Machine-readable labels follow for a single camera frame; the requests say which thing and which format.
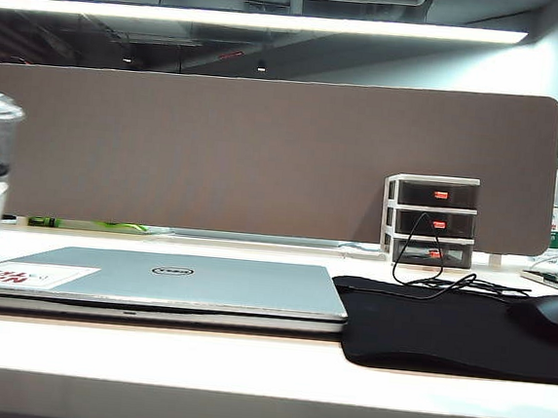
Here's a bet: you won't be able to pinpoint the grey desk cable tray cover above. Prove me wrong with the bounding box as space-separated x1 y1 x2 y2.
171 227 343 251

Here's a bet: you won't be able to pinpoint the white drawer organizer frame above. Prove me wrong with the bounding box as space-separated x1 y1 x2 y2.
378 171 482 273

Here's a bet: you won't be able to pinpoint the green items behind divider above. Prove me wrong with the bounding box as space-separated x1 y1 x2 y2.
27 213 151 237

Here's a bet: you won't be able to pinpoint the thin black cable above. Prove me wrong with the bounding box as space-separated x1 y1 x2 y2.
389 209 539 311

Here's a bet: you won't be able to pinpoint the black mouse pad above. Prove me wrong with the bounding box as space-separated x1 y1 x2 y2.
324 274 558 386

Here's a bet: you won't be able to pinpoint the brown fabric desk divider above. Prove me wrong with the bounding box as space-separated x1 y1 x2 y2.
0 49 558 265

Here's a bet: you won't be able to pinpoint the black computer mouse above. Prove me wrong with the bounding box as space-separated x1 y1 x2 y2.
505 290 558 329

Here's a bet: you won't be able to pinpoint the dark translucent drawer red handle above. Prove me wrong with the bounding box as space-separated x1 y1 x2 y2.
393 208 477 241
395 178 479 211
391 238 473 270

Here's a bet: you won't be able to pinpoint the long white light bar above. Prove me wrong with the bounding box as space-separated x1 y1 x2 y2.
0 0 530 57

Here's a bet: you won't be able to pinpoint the silver Dell laptop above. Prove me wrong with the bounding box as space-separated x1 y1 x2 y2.
0 237 353 340

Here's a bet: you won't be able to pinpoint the white flat box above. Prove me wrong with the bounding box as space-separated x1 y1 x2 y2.
518 267 558 295

